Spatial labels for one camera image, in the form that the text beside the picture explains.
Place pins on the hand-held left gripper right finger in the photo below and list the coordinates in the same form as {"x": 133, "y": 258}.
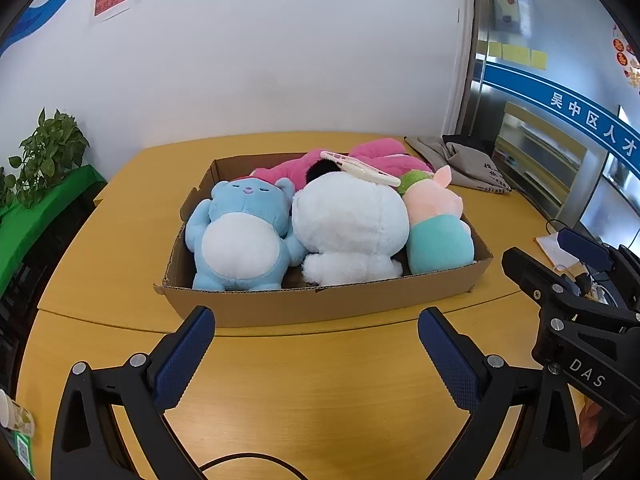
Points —
{"x": 450, "y": 360}

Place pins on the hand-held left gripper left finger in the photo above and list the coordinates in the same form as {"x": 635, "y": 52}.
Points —
{"x": 182, "y": 355}

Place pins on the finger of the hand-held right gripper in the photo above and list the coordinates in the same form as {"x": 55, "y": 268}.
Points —
{"x": 587, "y": 247}
{"x": 537, "y": 277}

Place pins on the pink pig plush toy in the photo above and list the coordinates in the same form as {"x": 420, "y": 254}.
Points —
{"x": 437, "y": 230}

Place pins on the brown cardboard box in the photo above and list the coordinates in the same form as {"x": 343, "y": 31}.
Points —
{"x": 350, "y": 305}

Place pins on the white panda plush toy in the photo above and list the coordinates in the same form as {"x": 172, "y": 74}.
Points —
{"x": 350, "y": 230}

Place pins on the person's right hand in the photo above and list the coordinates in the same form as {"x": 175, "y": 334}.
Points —
{"x": 591, "y": 414}

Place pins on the white paper sheet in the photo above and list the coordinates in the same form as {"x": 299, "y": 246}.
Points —
{"x": 555, "y": 252}

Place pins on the computer monitor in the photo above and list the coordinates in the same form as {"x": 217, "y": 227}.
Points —
{"x": 617, "y": 195}

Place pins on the blue bear plush toy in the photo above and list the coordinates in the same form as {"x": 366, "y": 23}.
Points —
{"x": 240, "y": 235}

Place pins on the grey cloth bag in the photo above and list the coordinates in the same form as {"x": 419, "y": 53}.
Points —
{"x": 460, "y": 162}

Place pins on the blue window banner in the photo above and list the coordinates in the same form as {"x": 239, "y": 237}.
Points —
{"x": 560, "y": 100}

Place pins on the paper cup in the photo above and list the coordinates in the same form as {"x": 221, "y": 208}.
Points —
{"x": 15, "y": 415}

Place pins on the green printed card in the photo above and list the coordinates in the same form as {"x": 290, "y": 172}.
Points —
{"x": 24, "y": 452}

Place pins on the pink bear plush toy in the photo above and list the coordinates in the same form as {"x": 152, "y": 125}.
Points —
{"x": 385, "y": 157}

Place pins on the red festive window sticker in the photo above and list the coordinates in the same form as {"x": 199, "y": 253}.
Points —
{"x": 627, "y": 57}

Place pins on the green table cloth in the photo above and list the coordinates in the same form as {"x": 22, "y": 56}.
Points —
{"x": 45, "y": 215}

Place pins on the row of yellow sticky notes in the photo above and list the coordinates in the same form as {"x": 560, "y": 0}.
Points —
{"x": 520, "y": 54}

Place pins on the cream plastic phone case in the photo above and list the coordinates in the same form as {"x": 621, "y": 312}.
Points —
{"x": 362, "y": 167}

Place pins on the green potted plant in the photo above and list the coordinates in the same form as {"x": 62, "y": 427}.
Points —
{"x": 47, "y": 155}

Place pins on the cartoon poster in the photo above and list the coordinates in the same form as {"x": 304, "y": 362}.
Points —
{"x": 511, "y": 0}

